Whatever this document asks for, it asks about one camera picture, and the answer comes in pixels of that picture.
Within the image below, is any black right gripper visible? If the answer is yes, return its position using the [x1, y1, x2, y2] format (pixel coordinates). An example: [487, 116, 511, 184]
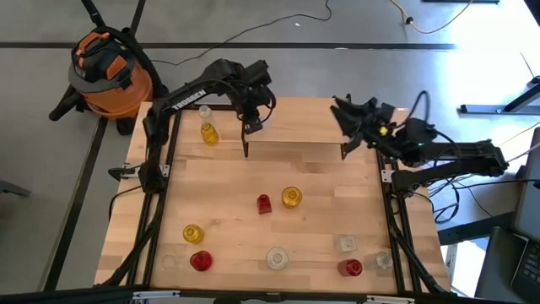
[330, 95, 400, 147]

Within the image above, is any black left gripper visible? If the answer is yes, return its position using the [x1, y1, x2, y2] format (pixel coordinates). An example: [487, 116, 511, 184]
[234, 82, 278, 136]

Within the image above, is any yellow tall bottle vase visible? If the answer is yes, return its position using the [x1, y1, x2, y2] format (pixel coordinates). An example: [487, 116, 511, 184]
[200, 121, 220, 148]

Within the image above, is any red square glass vase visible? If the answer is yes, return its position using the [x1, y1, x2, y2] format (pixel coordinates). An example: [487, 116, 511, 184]
[256, 193, 273, 215]

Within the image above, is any yellow wide ribbed vase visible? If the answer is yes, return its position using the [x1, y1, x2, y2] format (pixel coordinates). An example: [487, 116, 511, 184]
[281, 186, 304, 209]

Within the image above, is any yellow small ribbed vase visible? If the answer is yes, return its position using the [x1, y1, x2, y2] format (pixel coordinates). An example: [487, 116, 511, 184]
[182, 223, 205, 245]

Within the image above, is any clear square glass vase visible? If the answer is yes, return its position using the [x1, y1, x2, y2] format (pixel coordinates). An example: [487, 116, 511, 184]
[334, 234, 359, 254]

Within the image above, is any clear wide round glass vase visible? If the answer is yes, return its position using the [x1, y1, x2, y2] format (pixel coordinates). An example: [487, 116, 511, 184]
[265, 246, 290, 271]

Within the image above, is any red round glass vase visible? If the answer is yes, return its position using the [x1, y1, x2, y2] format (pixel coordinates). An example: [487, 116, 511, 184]
[189, 250, 213, 273]

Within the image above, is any clear textured glass vase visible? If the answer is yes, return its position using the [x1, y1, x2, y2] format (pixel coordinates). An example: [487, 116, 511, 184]
[373, 251, 395, 271]

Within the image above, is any red tall glass vase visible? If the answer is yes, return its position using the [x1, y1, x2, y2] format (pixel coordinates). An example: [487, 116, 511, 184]
[337, 258, 364, 278]

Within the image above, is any clear small glass vase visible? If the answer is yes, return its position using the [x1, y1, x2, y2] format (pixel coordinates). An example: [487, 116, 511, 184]
[159, 252, 182, 272]

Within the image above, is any wooden shelf with black legs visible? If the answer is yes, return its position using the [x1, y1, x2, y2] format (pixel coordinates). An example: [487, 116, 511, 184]
[240, 96, 359, 160]

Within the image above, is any black desk foot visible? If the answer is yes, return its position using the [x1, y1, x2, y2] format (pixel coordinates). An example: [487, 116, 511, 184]
[459, 75, 540, 115]

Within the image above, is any orange and black shop vacuum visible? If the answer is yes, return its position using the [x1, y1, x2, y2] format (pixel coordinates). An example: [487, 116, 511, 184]
[67, 27, 155, 136]

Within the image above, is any black desk beam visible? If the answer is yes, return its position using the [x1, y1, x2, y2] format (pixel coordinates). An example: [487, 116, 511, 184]
[436, 210, 514, 246]

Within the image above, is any grey monitor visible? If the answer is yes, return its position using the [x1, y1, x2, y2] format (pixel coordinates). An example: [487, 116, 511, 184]
[512, 126, 540, 244]

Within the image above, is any black floor tape strip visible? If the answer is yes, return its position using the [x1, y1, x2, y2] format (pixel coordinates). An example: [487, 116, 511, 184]
[41, 0, 148, 292]

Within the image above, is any black keyboard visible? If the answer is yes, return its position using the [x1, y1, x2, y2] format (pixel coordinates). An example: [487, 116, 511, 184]
[510, 240, 540, 304]

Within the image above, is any grey chair leg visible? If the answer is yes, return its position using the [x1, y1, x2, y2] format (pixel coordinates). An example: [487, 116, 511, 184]
[0, 179, 31, 198]

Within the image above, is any thin black floor cable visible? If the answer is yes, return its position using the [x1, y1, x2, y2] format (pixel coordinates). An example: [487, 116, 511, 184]
[145, 0, 333, 68]

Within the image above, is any yellow extension cable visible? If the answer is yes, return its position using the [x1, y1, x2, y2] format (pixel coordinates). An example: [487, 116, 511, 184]
[388, 0, 476, 35]

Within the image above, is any black cable bundle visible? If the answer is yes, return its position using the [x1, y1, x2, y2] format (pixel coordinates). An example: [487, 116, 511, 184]
[415, 166, 540, 225]

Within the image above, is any black aluminium table frame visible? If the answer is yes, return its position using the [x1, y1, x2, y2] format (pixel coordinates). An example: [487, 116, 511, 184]
[94, 100, 452, 296]

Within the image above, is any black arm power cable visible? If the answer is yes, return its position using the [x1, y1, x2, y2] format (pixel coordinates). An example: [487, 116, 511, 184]
[108, 184, 147, 221]

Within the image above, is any white cable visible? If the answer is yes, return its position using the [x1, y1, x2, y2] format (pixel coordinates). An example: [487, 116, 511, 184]
[497, 122, 540, 164]

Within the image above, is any silver frame bracket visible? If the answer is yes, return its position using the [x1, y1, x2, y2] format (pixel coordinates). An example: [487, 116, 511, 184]
[365, 295, 414, 304]
[132, 290, 181, 300]

